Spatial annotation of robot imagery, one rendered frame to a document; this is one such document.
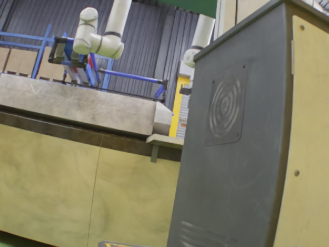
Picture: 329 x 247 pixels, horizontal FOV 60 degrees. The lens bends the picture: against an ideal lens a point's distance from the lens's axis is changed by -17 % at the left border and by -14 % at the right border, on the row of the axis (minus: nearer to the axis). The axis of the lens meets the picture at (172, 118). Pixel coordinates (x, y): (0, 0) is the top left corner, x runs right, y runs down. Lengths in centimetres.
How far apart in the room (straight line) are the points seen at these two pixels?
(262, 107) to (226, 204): 15
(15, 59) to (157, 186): 1059
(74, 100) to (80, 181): 44
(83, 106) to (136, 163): 42
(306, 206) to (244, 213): 9
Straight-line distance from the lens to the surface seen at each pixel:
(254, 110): 46
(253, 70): 49
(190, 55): 168
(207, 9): 119
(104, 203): 176
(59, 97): 185
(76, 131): 178
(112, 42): 150
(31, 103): 186
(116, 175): 175
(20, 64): 1187
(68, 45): 190
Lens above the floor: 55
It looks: 12 degrees up
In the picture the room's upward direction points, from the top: 9 degrees clockwise
